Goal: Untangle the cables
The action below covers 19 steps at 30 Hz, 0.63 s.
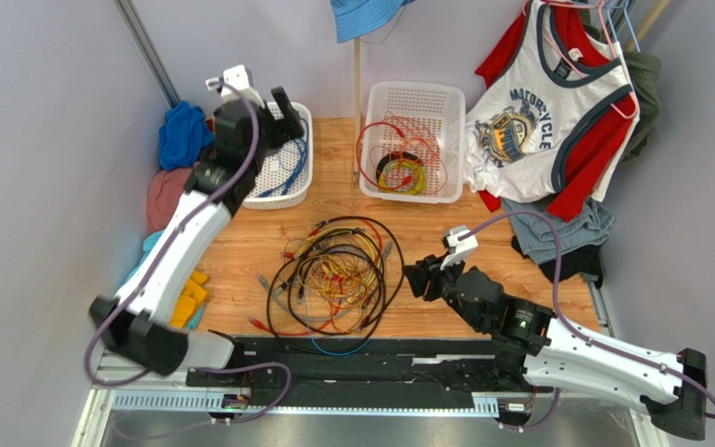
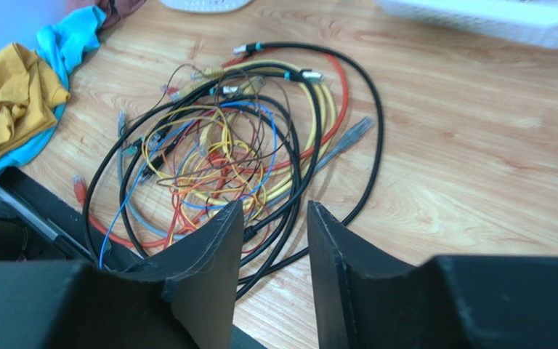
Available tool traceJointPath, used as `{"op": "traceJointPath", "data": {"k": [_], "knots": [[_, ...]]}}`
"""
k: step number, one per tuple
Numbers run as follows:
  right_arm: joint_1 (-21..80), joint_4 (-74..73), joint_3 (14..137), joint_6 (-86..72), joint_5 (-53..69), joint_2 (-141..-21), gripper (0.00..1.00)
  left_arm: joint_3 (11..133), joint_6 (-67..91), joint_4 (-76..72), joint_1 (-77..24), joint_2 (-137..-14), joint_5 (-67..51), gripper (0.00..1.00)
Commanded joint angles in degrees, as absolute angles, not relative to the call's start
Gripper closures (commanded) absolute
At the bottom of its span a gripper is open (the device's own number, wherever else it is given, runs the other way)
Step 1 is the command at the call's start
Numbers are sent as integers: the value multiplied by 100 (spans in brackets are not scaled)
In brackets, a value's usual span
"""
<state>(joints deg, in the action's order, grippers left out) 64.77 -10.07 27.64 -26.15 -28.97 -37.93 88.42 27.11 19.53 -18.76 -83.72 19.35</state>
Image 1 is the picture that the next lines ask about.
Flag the orange thin wire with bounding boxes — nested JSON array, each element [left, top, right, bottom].
[[388, 111, 449, 194]]

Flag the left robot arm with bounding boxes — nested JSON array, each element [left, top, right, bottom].
[[83, 79, 304, 387]]

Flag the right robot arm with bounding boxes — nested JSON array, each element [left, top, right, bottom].
[[402, 218, 715, 440]]

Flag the blue cloth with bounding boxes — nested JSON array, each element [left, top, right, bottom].
[[158, 101, 215, 170]]

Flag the left white basket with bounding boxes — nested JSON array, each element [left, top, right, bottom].
[[243, 102, 314, 210]]

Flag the white basket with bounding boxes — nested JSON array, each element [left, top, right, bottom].
[[243, 102, 314, 210], [356, 81, 465, 204]]

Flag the aluminium corner profile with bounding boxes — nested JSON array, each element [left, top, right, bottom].
[[113, 0, 180, 107]]

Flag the pink cloth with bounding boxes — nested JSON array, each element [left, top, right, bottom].
[[145, 168, 193, 234]]

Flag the right white basket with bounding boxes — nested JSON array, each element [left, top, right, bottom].
[[356, 81, 465, 204]]

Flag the blue bucket hat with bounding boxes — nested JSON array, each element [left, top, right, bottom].
[[330, 0, 412, 44]]

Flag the teal cloth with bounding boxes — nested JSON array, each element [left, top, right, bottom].
[[123, 230, 207, 331]]

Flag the black garment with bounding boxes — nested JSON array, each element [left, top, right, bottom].
[[511, 237, 604, 288]]

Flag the white motorcycle tank top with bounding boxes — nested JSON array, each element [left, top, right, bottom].
[[463, 1, 640, 222]]

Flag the yellow cloth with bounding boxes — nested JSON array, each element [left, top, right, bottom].
[[169, 270, 209, 331]]

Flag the folded blue jeans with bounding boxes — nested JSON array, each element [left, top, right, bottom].
[[501, 198, 616, 264]]

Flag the green garment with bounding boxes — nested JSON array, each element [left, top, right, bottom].
[[571, 25, 662, 163]]

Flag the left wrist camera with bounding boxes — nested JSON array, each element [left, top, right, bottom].
[[206, 64, 263, 108]]

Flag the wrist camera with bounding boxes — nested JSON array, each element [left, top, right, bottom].
[[206, 64, 263, 108], [440, 224, 479, 270]]

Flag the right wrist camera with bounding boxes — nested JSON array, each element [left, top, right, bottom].
[[440, 224, 479, 270]]

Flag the thin coloured wire tangle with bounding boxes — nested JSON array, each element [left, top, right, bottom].
[[295, 248, 390, 357]]

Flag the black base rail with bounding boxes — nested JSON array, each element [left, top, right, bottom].
[[185, 337, 533, 412]]

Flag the yellow ethernet cable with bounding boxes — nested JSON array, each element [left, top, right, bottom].
[[291, 225, 384, 323]]

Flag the long black cable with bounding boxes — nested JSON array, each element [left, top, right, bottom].
[[265, 215, 407, 339]]

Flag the yellow green wire coil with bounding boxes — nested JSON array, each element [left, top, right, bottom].
[[377, 156, 427, 196]]

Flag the grey ethernet cable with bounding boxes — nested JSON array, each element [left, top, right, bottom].
[[257, 241, 396, 323]]

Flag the red ethernet cable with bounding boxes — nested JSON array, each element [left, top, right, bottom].
[[247, 216, 386, 337]]

